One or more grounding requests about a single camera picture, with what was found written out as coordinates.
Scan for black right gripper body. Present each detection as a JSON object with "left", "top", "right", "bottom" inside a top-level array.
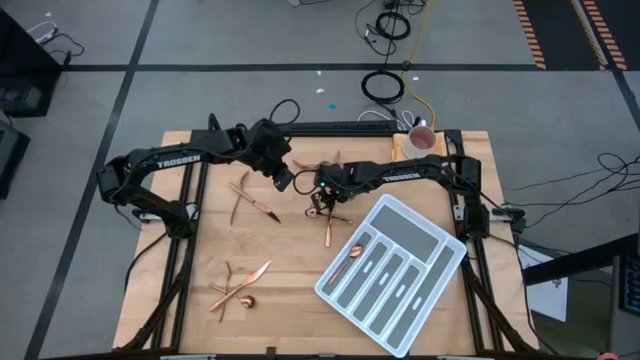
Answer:
[{"left": 313, "top": 162, "right": 355, "bottom": 199}]

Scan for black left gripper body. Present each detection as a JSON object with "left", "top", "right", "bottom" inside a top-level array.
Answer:
[{"left": 242, "top": 119, "right": 294, "bottom": 174}]

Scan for wooden fork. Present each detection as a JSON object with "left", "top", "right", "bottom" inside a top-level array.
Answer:
[{"left": 229, "top": 170, "right": 251, "bottom": 227}]

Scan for black perforated power strip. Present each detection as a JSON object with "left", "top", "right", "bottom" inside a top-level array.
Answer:
[{"left": 272, "top": 119, "right": 400, "bottom": 132}]

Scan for white cutlery tray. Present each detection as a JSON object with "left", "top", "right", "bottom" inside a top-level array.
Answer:
[{"left": 313, "top": 192, "right": 468, "bottom": 359}]

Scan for white mug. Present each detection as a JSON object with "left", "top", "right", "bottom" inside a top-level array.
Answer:
[{"left": 402, "top": 124, "right": 437, "bottom": 161}]

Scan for yellow folded cloth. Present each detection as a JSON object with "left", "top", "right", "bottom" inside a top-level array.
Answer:
[{"left": 391, "top": 130, "right": 450, "bottom": 164}]

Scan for white board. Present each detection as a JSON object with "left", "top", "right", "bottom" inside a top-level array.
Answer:
[{"left": 516, "top": 243, "right": 570, "bottom": 324}]

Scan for black beam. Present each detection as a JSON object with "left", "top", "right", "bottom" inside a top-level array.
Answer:
[{"left": 521, "top": 233, "right": 640, "bottom": 287}]

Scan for black equipment cart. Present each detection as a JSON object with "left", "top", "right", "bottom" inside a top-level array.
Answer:
[{"left": 0, "top": 8, "right": 64, "bottom": 119}]

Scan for black mat with orange stripes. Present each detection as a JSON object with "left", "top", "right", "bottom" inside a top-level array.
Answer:
[{"left": 512, "top": 0, "right": 629, "bottom": 71}]

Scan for dark screen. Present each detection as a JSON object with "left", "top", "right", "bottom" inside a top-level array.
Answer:
[{"left": 618, "top": 253, "right": 640, "bottom": 317}]

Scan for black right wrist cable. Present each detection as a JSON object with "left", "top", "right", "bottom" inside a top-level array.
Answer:
[{"left": 292, "top": 169, "right": 321, "bottom": 197}]

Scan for white floor cables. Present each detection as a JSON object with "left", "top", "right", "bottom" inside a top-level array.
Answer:
[{"left": 356, "top": 108, "right": 426, "bottom": 130}]

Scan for black cable coil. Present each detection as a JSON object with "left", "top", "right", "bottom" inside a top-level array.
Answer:
[
  {"left": 374, "top": 10, "right": 412, "bottom": 41},
  {"left": 360, "top": 69, "right": 405, "bottom": 105}
]

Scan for yellow floor cable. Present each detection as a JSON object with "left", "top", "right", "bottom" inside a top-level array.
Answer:
[{"left": 399, "top": 0, "right": 437, "bottom": 129}]

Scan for black arm base cable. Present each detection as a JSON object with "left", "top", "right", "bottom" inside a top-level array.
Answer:
[{"left": 123, "top": 230, "right": 169, "bottom": 294}]

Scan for thin black floor cable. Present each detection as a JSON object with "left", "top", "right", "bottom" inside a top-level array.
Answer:
[{"left": 42, "top": 32, "right": 85, "bottom": 66}]

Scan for white cable with adapter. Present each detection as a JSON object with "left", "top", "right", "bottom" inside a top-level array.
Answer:
[{"left": 25, "top": 19, "right": 59, "bottom": 44}]

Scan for black floor cables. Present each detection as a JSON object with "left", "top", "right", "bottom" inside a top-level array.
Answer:
[{"left": 502, "top": 151, "right": 640, "bottom": 229}]

